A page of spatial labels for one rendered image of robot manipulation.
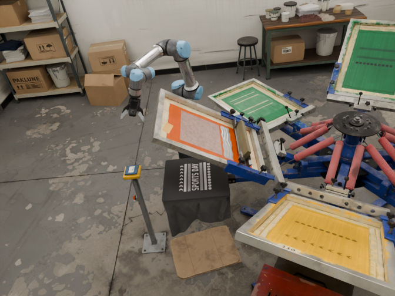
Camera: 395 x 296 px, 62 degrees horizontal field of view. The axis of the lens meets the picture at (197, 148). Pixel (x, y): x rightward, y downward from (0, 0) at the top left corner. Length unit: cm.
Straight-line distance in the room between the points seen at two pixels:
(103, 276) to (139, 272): 33
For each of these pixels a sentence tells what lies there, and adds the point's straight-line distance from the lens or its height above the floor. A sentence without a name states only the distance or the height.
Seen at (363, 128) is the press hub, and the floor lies 131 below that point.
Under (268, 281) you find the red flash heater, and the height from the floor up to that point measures 111.
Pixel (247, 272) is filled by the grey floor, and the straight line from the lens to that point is 306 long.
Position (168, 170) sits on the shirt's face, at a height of 95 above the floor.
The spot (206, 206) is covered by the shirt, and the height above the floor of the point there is 85.
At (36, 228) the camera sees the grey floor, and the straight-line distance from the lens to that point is 396.
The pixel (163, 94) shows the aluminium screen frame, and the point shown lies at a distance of 231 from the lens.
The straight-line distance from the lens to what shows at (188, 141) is 205.
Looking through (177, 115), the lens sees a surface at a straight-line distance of 223.
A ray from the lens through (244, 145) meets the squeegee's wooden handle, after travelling 217.
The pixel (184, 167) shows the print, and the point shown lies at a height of 95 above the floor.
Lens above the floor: 264
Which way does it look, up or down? 38 degrees down
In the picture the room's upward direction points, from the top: 8 degrees counter-clockwise
